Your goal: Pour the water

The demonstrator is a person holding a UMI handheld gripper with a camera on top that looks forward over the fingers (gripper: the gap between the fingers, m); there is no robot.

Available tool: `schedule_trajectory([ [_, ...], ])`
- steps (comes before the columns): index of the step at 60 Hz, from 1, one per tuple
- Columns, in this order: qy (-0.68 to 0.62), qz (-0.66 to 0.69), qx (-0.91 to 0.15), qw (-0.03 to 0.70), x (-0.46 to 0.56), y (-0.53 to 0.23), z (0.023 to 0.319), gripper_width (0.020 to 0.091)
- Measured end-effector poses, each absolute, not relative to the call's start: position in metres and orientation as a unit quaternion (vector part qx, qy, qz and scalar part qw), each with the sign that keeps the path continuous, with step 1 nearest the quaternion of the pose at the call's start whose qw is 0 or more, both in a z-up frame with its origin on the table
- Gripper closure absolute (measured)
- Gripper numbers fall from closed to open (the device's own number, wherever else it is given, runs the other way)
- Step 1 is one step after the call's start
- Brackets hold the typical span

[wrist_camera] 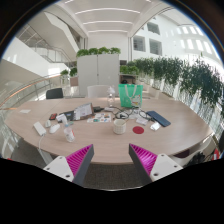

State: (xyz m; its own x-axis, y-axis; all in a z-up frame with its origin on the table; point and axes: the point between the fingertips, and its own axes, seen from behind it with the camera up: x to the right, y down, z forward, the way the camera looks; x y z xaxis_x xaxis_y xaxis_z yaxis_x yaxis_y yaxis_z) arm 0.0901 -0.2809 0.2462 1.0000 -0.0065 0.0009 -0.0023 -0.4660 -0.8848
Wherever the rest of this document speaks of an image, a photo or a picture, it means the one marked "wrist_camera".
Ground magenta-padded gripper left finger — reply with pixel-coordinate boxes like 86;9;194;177
43;143;95;188

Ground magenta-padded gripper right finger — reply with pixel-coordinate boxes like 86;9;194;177
128;143;184;186

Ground clear white-capped water bottle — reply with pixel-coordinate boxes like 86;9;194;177
63;121;76;143

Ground flat round red coaster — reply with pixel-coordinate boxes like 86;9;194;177
132;125;145;135

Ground small white box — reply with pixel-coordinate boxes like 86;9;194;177
149;121;162;132

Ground white computer mouse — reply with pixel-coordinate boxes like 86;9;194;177
48;123;61;135

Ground white checked mug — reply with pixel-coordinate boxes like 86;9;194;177
113;118;128;135

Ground dark blue keyboard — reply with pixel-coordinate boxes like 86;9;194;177
146;110;172;128

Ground black pouch with white label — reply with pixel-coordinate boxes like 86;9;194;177
56;110;75;123

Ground colourful sticker sheet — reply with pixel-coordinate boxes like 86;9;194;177
86;112;113;124

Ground brown clipboard with paper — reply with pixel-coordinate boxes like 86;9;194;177
73;102;95;121

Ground white power strip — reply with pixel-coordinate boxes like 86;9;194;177
32;121;47;137

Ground white chair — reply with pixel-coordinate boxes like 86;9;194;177
171;136;216;168
86;84;113;99

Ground green tote bag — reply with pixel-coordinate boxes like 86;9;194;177
118;83;144;109

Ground tall clear sports bottle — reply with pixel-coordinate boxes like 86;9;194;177
106;85;116;108

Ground black chair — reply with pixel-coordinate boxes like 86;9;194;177
45;87;64;100

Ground wooden planter with plants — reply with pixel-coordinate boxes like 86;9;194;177
59;67;79;87

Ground glass railing with wooden handrail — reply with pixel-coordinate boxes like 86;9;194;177
0;73;63;111

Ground white cabinet topped with plants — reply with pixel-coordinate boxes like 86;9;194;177
76;46;122;98

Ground row of green plants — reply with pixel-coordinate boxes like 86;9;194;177
119;56;224;111

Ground ceiling light strips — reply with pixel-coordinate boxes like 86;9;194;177
64;0;141;34

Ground white power strip cable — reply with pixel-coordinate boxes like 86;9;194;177
37;134;47;152

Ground tangled black cables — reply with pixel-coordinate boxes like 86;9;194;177
111;105;153;121

